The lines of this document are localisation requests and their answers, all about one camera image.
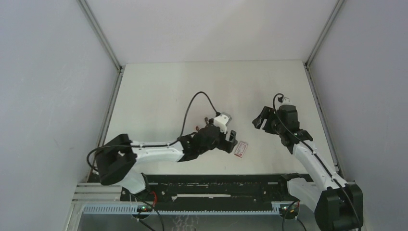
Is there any pink white mini stapler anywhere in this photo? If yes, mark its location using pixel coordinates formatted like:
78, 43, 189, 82
204, 117, 214, 126

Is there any red white staple box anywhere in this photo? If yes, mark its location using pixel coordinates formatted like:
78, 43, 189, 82
234, 141, 248, 158

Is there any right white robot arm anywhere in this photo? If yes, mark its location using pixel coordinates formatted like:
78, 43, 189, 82
252, 104, 363, 231

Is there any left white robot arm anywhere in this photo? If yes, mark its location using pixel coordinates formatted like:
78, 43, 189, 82
93, 114, 238, 201

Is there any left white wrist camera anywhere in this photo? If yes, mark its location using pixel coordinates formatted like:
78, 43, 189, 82
213, 112, 232, 134

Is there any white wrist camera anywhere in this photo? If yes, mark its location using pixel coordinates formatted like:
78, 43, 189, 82
278, 96, 293, 106
213, 112, 232, 134

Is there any right black camera cable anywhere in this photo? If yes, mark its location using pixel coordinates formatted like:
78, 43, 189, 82
272, 93, 362, 231

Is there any black camera cable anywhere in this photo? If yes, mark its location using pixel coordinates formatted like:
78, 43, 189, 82
87, 91, 221, 173
272, 93, 362, 231

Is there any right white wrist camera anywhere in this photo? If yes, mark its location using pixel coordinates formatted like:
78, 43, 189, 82
278, 96, 293, 106

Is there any right aluminium frame rail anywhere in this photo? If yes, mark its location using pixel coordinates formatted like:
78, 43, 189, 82
304, 0, 347, 175

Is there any aluminium frame rail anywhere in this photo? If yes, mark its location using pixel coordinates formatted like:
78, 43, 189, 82
77, 0, 123, 174
304, 0, 347, 175

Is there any left black camera cable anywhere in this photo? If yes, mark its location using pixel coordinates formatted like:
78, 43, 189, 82
87, 91, 221, 173

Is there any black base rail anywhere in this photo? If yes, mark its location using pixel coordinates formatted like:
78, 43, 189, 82
136, 174, 295, 211

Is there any left aluminium frame rail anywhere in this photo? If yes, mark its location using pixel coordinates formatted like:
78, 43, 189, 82
77, 0, 123, 174

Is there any white slotted cable duct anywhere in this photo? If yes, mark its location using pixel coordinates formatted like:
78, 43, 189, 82
82, 204, 280, 215

